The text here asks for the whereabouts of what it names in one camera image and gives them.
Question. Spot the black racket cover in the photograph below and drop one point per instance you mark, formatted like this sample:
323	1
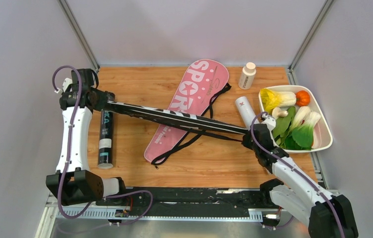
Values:
187	122

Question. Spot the orange tomato toy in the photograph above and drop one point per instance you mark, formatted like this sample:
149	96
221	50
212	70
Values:
302	98

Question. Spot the black shuttlecock tube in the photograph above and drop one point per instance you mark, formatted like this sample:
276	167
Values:
105	156

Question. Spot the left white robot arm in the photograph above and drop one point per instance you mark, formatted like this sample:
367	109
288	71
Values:
73	182

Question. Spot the mushroom toy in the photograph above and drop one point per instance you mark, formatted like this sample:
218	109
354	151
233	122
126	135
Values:
277	112

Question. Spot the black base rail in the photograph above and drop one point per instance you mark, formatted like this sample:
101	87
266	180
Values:
193	202

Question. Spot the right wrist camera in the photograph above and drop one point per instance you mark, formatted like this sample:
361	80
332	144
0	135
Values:
269	121

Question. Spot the white shuttlecock tube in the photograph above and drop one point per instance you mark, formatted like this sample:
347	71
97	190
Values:
245	110

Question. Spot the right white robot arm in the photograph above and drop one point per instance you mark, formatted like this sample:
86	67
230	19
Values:
325	214

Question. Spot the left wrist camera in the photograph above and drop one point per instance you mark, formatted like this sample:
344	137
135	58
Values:
66	83

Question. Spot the yellow napa cabbage toy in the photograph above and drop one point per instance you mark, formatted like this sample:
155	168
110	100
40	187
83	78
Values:
272	99

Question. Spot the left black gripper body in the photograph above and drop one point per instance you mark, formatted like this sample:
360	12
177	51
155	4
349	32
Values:
100	98

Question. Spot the bok choy toy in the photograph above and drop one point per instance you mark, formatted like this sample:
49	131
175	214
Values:
303	134

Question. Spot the beige plastic bottle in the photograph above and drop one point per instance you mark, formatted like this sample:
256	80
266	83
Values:
247	76

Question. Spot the green leaf vegetable toy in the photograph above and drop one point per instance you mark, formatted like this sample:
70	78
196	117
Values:
282	125

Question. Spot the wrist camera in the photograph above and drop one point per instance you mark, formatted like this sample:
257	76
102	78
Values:
66	83
269	121

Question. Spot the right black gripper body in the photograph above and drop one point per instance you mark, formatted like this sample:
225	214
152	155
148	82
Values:
247	141

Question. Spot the pink racket cover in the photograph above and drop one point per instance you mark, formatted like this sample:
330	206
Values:
201	84

